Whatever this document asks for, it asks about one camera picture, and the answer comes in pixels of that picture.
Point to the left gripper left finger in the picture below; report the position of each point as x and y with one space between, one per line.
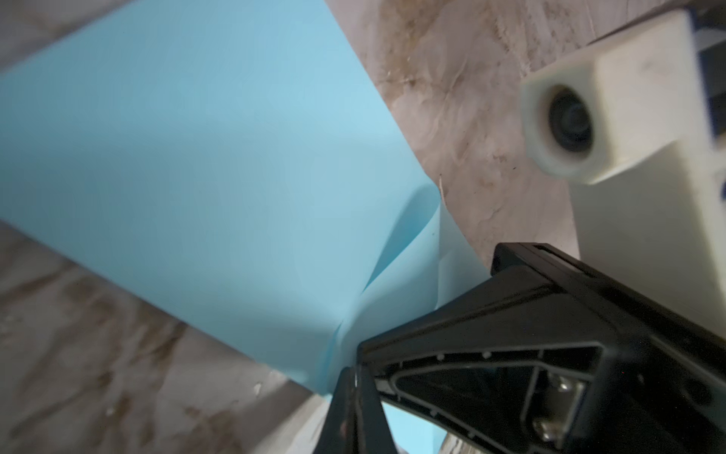
339 433

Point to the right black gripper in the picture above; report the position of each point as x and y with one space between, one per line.
614 372

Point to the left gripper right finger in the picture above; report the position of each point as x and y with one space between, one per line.
372 433

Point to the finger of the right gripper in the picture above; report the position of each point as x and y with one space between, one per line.
511 365

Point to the light blue paper sheet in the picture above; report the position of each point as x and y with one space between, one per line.
205 207

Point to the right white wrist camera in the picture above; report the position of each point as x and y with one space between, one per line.
624 122

